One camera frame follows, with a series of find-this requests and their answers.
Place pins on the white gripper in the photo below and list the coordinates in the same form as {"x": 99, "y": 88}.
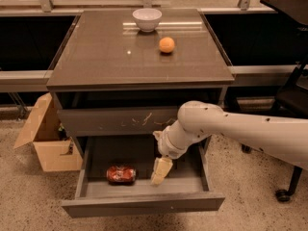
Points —
{"x": 166, "y": 147}

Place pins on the red coke can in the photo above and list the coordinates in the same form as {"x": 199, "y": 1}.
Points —
{"x": 121, "y": 174}

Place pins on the white ceramic bowl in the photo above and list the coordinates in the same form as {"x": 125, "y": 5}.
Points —
{"x": 147, "y": 19}

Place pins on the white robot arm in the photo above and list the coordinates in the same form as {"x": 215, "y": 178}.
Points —
{"x": 197, "y": 121}

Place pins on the scratched grey top drawer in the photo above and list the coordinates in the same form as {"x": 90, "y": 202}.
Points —
{"x": 117, "y": 121}

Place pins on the open grey middle drawer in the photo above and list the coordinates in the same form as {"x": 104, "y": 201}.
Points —
{"x": 186, "y": 189}

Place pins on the open cardboard box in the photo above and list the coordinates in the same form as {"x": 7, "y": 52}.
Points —
{"x": 41, "y": 130}

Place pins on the grey drawer cabinet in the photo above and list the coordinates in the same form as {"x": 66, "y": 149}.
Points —
{"x": 109, "y": 63}

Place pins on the orange fruit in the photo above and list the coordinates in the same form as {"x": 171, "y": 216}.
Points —
{"x": 166, "y": 45}

